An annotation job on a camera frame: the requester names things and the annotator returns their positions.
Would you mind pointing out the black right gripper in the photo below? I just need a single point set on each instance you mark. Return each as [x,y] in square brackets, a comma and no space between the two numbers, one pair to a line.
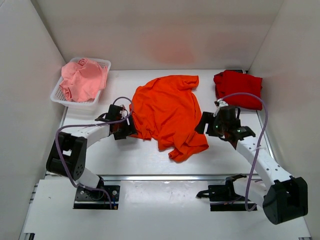
[207,118]

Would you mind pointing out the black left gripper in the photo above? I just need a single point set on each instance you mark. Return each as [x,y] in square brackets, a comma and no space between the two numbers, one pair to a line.
[130,129]

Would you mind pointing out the orange t shirt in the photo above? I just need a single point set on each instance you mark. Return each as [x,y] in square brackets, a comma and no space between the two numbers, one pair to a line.
[166,110]

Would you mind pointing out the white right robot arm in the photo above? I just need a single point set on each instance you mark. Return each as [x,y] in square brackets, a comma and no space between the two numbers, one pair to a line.
[282,196]

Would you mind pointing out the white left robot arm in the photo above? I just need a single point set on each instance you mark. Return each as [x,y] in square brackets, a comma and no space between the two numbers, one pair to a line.
[68,154]

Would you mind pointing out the red folded t shirt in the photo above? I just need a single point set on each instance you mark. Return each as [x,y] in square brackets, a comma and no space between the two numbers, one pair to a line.
[230,82]

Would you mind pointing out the pink t shirt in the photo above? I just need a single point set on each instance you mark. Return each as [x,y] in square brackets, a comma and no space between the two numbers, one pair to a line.
[82,80]

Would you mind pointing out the white plastic basket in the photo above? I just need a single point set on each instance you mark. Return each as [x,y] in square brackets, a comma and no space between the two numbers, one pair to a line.
[58,97]

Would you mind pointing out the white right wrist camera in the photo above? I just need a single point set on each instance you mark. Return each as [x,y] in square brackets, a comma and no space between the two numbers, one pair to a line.
[220,103]

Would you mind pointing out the aluminium table rail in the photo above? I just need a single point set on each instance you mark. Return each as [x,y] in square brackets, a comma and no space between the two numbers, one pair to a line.
[168,177]

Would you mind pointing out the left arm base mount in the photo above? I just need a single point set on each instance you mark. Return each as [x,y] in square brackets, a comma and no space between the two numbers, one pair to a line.
[97,200]

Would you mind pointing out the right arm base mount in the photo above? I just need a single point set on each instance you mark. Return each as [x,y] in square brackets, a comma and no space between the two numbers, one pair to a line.
[223,197]

